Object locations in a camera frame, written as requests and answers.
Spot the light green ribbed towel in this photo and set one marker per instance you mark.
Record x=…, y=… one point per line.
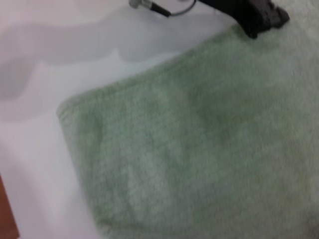
x=187, y=137

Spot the brown wooden panel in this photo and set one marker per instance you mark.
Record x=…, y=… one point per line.
x=6, y=219

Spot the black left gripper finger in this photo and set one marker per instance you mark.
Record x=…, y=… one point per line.
x=253, y=31
x=277, y=17

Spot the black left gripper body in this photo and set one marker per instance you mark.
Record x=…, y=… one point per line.
x=246, y=12

